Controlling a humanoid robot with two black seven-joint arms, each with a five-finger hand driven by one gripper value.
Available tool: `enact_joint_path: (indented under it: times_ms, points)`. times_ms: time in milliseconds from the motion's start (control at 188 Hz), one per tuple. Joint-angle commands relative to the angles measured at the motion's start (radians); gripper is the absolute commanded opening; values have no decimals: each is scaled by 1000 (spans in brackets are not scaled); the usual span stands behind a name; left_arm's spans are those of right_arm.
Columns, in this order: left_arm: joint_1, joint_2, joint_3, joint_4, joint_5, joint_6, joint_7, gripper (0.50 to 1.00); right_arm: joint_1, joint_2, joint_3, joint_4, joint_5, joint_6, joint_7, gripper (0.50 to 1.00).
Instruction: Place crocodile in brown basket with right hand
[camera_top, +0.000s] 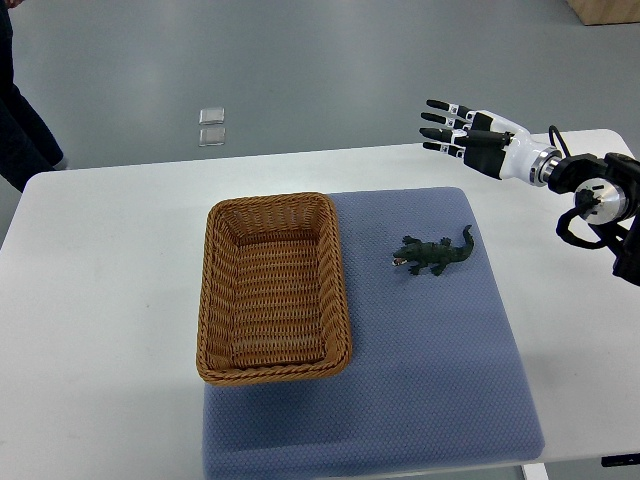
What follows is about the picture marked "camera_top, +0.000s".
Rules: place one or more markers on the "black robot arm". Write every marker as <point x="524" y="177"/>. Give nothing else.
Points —
<point x="606" y="203"/>

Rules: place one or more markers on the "brown wicker basket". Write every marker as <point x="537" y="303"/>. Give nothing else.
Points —
<point x="273" y="303"/>

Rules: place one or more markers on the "blue fabric mat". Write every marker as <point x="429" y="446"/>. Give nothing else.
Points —
<point x="435" y="378"/>

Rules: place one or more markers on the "dark green toy crocodile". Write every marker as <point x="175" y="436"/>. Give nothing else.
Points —
<point x="435" y="255"/>

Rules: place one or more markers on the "wooden box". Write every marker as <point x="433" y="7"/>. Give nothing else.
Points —
<point x="606" y="12"/>

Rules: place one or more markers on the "person in dark clothes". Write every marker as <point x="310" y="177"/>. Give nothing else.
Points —
<point x="28" y="147"/>

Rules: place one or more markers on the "black table control panel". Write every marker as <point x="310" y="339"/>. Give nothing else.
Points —
<point x="620" y="460"/>

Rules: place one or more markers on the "white table leg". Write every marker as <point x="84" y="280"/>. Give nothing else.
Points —
<point x="535" y="471"/>

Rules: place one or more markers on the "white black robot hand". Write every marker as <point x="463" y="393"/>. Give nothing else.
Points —
<point x="487" y="142"/>

